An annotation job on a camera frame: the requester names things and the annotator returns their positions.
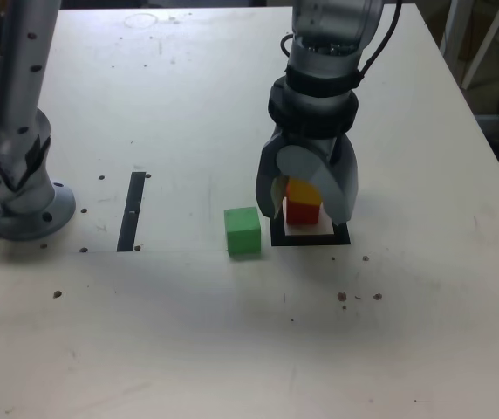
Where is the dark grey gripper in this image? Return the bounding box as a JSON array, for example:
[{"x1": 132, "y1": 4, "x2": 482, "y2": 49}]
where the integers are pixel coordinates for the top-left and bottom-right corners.
[{"x1": 255, "y1": 125, "x2": 360, "y2": 225}]

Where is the yellow cube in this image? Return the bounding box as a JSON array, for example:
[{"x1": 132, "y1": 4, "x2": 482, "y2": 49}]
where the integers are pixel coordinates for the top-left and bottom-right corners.
[{"x1": 285, "y1": 176, "x2": 323, "y2": 206}]

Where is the red cube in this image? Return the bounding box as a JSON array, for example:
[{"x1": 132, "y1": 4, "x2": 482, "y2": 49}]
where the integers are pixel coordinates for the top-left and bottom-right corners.
[{"x1": 285, "y1": 198, "x2": 321, "y2": 226}]

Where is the green cube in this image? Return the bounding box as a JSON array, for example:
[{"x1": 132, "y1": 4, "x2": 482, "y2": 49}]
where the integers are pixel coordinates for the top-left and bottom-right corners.
[{"x1": 224, "y1": 206, "x2": 263, "y2": 257}]

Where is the black tape square outline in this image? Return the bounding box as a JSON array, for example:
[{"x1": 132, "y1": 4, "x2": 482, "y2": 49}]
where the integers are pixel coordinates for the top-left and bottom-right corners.
[{"x1": 270, "y1": 217, "x2": 352, "y2": 247}]

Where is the black tape strip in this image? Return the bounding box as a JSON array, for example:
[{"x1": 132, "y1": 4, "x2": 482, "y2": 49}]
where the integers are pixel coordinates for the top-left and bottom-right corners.
[{"x1": 116, "y1": 171, "x2": 146, "y2": 253}]

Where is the white metal rack frame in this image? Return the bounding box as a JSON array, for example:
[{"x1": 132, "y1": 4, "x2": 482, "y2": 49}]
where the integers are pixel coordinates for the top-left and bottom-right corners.
[{"x1": 439, "y1": 0, "x2": 499, "y2": 91}]

